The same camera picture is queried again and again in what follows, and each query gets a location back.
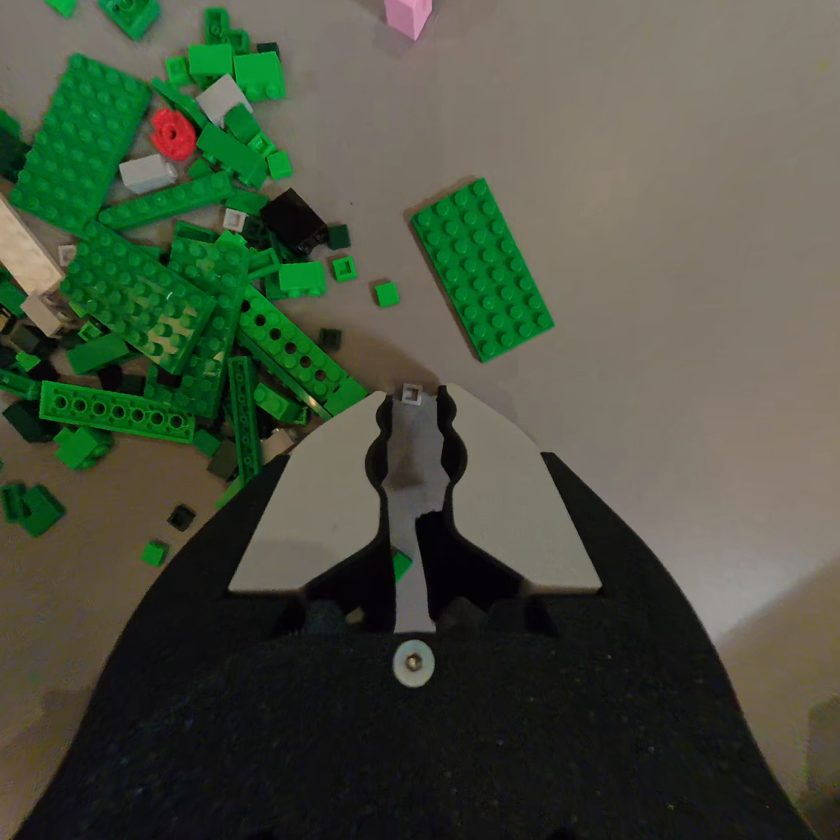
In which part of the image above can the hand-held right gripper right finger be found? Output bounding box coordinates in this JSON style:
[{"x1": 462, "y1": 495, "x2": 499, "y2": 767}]
[{"x1": 437, "y1": 384, "x2": 602, "y2": 593}]

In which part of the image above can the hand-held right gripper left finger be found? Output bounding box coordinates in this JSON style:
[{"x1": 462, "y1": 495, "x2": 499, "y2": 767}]
[{"x1": 228, "y1": 390, "x2": 396, "y2": 595}]

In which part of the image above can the long thin green plate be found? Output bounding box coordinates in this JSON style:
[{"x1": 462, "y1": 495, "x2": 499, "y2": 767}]
[{"x1": 226, "y1": 357, "x2": 261, "y2": 487}]

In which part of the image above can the green studded baseplate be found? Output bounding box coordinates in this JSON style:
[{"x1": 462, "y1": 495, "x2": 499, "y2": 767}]
[
  {"x1": 167, "y1": 236, "x2": 250, "y2": 421},
  {"x1": 411, "y1": 177, "x2": 555, "y2": 363},
  {"x1": 8, "y1": 52, "x2": 153, "y2": 236},
  {"x1": 60, "y1": 222, "x2": 217, "y2": 376}
]

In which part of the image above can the shiny black brick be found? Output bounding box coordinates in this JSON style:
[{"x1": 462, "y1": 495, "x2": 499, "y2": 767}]
[{"x1": 261, "y1": 189, "x2": 330, "y2": 257}]

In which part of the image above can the long white brick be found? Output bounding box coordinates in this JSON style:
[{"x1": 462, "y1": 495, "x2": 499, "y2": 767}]
[{"x1": 0, "y1": 193, "x2": 68, "y2": 298}]

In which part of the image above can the red round brick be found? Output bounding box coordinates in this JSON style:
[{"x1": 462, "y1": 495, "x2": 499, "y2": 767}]
[{"x1": 151, "y1": 108, "x2": 199, "y2": 161}]

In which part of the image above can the pile of green toy bricks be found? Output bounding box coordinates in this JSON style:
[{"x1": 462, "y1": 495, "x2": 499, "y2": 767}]
[{"x1": 0, "y1": 0, "x2": 370, "y2": 567}]

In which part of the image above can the pink toy brick pig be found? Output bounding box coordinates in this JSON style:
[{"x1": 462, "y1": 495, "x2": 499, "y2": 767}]
[{"x1": 384, "y1": 0, "x2": 434, "y2": 42}]

